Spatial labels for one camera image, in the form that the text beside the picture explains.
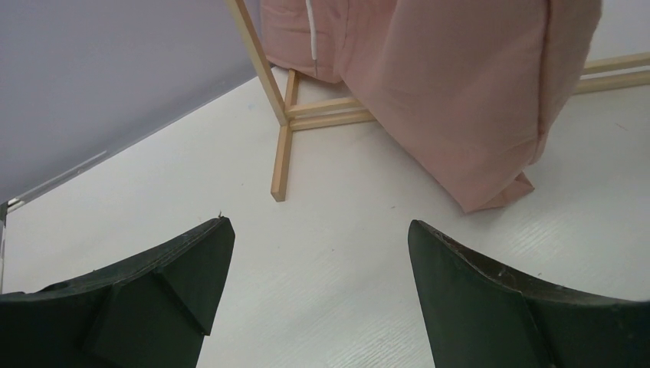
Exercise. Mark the pink shorts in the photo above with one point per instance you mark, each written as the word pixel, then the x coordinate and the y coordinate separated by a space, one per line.
pixel 469 88

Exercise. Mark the wooden clothes rack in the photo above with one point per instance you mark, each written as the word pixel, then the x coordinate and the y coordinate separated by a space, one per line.
pixel 631 70

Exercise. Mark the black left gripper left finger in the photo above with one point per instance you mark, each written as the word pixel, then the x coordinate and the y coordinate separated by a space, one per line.
pixel 153 309

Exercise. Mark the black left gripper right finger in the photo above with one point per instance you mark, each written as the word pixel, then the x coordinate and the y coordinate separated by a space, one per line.
pixel 479 312

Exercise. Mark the white shorts drawstring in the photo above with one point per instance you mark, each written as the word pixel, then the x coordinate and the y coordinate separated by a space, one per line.
pixel 313 35

